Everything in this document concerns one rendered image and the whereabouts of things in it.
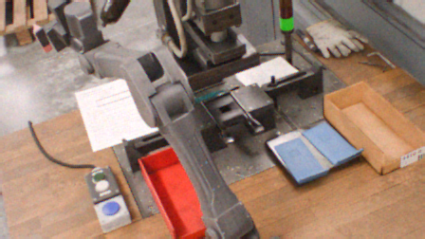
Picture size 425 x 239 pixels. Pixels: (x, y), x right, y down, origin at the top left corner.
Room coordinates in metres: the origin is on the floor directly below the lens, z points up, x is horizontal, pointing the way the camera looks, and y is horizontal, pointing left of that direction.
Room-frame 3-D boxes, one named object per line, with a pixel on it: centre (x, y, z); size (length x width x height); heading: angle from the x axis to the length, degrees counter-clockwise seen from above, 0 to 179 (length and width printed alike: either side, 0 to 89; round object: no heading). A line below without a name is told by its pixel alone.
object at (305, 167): (0.95, -0.20, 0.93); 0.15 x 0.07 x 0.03; 13
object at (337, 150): (0.98, -0.28, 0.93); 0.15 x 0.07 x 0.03; 20
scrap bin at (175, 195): (0.91, 0.09, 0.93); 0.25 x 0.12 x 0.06; 16
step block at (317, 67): (1.22, -0.29, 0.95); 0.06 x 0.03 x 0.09; 106
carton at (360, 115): (1.01, -0.39, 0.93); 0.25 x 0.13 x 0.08; 16
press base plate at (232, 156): (1.21, -0.06, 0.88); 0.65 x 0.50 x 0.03; 106
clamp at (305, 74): (1.20, -0.22, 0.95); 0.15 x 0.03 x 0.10; 106
